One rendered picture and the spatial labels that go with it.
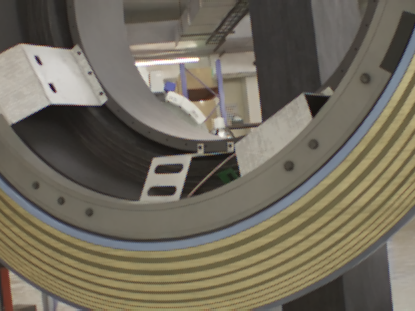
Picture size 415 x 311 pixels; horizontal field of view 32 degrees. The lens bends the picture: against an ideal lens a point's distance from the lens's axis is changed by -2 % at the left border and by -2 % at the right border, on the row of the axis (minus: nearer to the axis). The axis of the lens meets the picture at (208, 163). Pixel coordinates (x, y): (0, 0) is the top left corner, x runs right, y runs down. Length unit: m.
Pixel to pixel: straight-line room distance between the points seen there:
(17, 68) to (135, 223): 0.52
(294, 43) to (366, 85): 1.17
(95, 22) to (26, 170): 0.53
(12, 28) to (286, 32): 0.92
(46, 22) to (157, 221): 0.70
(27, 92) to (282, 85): 0.96
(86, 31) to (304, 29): 0.76
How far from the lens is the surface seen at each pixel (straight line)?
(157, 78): 8.65
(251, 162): 1.34
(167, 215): 1.35
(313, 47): 2.31
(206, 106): 10.93
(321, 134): 1.21
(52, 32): 1.86
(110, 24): 1.98
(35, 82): 1.69
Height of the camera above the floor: 0.67
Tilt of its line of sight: 2 degrees up
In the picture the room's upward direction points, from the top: 6 degrees counter-clockwise
